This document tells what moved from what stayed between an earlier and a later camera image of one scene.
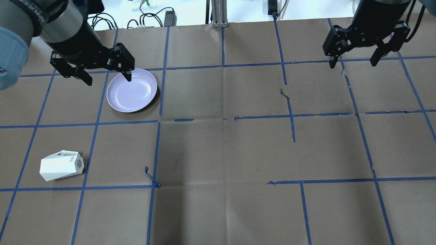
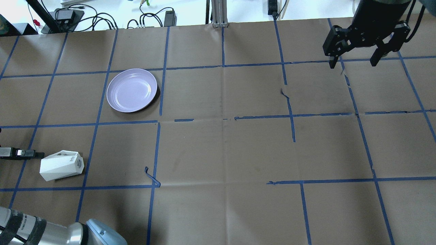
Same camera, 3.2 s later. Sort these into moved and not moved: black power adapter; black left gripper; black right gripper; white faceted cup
Moved: black left gripper
Not moved: white faceted cup; black power adapter; black right gripper
